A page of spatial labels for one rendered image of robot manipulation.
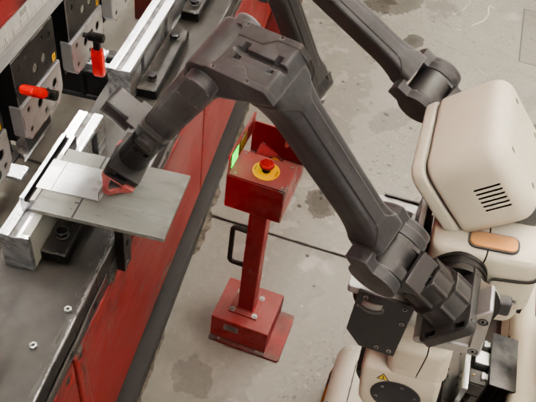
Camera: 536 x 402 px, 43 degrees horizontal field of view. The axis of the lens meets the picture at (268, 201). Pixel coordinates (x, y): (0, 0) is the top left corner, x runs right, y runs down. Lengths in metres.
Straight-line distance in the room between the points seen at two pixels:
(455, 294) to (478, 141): 0.22
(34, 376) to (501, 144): 0.86
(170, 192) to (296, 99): 0.65
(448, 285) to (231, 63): 0.46
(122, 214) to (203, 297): 1.15
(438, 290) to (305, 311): 1.48
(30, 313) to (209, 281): 1.21
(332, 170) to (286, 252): 1.78
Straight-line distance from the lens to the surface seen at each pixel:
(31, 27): 1.17
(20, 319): 1.35
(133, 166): 1.27
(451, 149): 1.02
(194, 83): 0.78
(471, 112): 1.08
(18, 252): 1.39
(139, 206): 1.34
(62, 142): 1.49
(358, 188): 0.86
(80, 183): 1.39
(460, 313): 1.01
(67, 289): 1.38
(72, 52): 1.32
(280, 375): 2.29
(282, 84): 0.74
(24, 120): 1.19
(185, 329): 2.35
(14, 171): 1.43
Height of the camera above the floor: 1.97
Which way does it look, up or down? 46 degrees down
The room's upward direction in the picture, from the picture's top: 9 degrees clockwise
